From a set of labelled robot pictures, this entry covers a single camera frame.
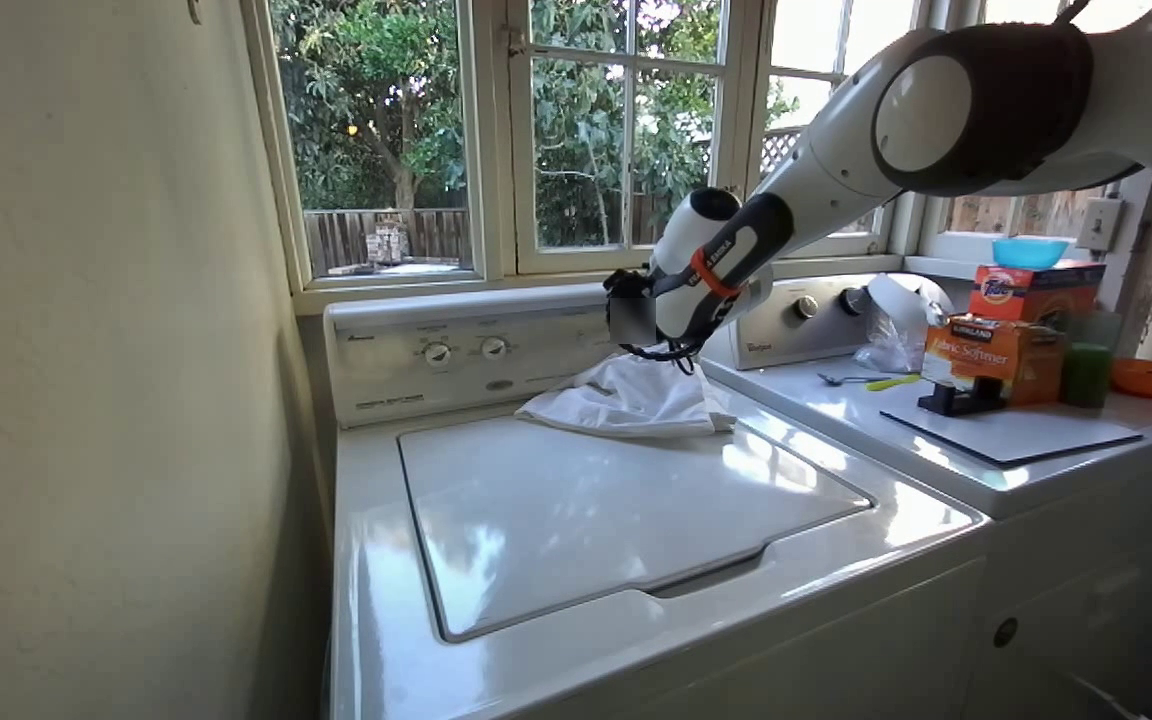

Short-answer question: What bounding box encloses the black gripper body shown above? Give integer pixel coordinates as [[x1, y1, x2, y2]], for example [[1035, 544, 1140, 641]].
[[604, 262, 710, 367]]

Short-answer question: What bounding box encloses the white top-load washing machine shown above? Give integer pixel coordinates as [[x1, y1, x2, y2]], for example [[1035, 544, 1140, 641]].
[[320, 277, 994, 720]]

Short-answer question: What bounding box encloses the orange dryer sheet box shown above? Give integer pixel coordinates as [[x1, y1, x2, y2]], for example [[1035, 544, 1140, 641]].
[[925, 313, 1071, 408]]

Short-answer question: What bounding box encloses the small black stand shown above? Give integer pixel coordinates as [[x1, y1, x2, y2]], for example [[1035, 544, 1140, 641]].
[[918, 378, 1013, 420]]

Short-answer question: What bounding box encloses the grey flat mat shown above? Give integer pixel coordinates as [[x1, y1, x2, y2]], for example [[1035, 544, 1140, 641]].
[[875, 398, 1147, 473]]

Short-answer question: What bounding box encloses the orange detergent box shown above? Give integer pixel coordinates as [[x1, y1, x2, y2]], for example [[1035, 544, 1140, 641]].
[[968, 262, 1112, 332]]

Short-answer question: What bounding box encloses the white crumpled cloth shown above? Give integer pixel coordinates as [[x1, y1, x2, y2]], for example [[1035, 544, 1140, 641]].
[[516, 353, 740, 445]]

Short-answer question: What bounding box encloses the blue plastic bowl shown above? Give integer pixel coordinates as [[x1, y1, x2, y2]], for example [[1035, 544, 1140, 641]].
[[990, 237, 1071, 277]]

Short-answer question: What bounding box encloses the white Whirlpool dryer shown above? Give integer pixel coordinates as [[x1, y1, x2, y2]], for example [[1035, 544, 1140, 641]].
[[700, 273, 1152, 720]]

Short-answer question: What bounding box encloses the white washing machine lid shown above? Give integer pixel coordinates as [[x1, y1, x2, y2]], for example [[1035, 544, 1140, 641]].
[[392, 411, 881, 647]]

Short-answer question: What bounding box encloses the white wooden window frame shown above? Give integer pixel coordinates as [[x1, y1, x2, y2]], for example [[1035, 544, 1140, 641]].
[[239, 0, 1152, 319]]

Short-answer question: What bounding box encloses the green plastic cup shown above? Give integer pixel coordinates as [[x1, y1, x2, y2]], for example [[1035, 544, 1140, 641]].
[[1060, 313, 1124, 411]]

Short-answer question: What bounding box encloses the grey wall outlet box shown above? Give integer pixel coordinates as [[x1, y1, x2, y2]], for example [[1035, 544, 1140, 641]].
[[1078, 195, 1127, 262]]

